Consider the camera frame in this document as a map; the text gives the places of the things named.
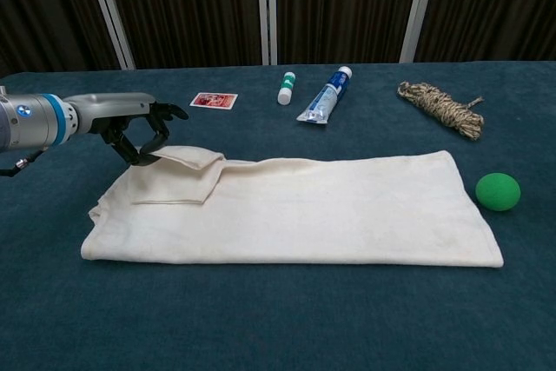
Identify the white screen frame post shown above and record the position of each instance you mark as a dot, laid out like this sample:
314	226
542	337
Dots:
266	6
419	6
109	10

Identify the blue white toothpaste tube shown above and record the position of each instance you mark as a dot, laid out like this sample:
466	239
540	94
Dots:
323	99

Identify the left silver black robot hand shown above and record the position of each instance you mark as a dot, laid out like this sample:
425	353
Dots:
113	106

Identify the white T-shirt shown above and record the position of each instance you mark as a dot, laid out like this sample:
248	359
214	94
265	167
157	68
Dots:
304	210

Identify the red playing card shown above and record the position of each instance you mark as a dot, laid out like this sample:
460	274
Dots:
213	100

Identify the green foam ball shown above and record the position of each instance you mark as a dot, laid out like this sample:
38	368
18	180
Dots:
498	192

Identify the green white glue stick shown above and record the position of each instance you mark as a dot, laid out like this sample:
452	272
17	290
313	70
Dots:
286	88

